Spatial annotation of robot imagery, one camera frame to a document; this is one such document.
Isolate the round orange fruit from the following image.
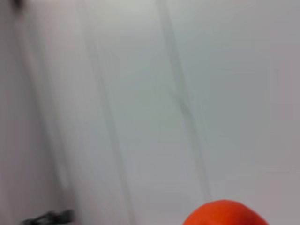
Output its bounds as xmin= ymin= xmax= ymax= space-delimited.
xmin=182 ymin=199 xmax=270 ymax=225

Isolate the blurry black object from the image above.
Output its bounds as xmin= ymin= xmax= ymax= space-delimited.
xmin=21 ymin=209 xmax=74 ymax=225

